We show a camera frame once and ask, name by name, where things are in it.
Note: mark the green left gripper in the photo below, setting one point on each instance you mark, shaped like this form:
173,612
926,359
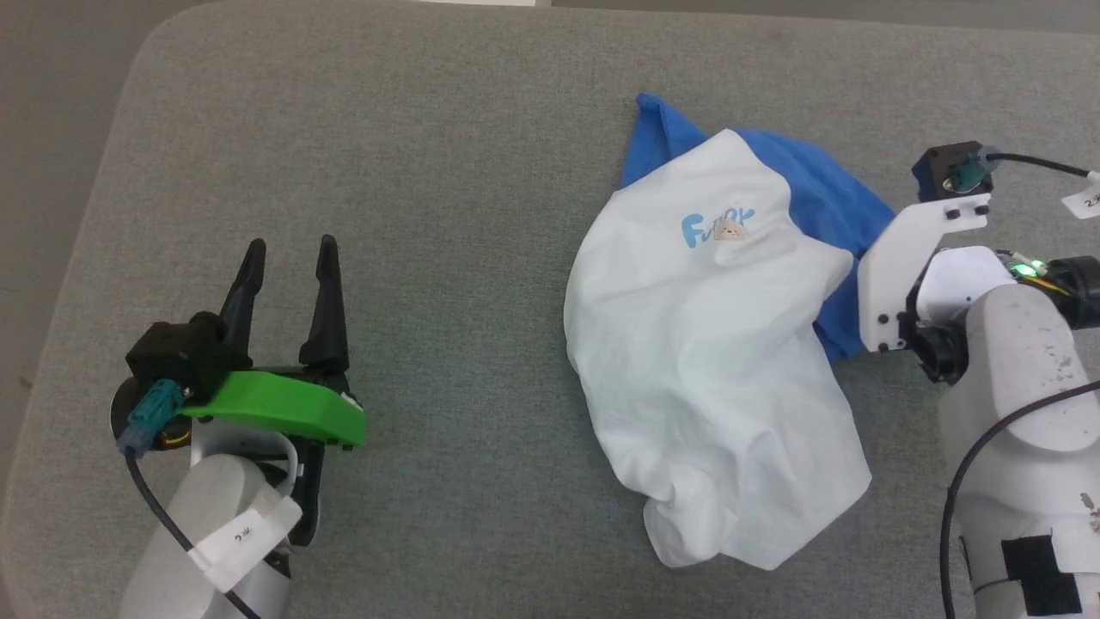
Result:
284,404

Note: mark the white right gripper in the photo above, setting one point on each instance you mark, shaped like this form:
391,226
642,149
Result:
894,275

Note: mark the white and blue t-shirt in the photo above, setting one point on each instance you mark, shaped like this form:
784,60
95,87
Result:
713,361

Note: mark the grey fabric sofa cushion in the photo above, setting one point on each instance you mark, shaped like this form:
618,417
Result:
430,172

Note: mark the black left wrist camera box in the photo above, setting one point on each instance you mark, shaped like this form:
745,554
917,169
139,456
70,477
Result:
185,352

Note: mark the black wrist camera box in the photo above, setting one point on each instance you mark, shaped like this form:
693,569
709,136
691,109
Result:
950,168
185,352

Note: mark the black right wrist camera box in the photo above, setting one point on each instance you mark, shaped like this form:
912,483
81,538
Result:
950,168

